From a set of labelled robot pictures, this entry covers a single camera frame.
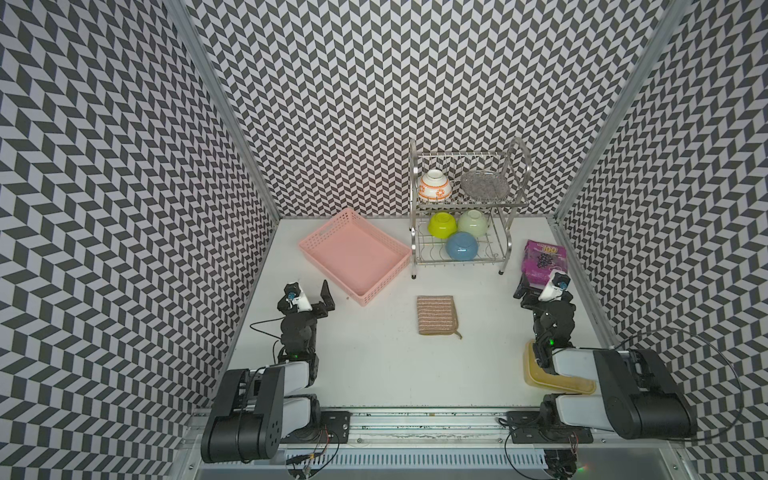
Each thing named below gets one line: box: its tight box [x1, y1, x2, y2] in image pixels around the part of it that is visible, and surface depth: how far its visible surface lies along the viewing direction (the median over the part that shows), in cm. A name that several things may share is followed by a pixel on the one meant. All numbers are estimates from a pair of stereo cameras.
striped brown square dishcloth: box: [416, 295, 463, 340], surface depth 93 cm
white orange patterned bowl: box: [418, 169, 453, 202], surface depth 86 cm
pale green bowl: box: [456, 209, 488, 238], surface depth 107 cm
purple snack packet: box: [521, 239, 568, 288], surface depth 102 cm
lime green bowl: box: [428, 212, 458, 239], surface depth 108 cm
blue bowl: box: [445, 232, 479, 261], surface depth 103 cm
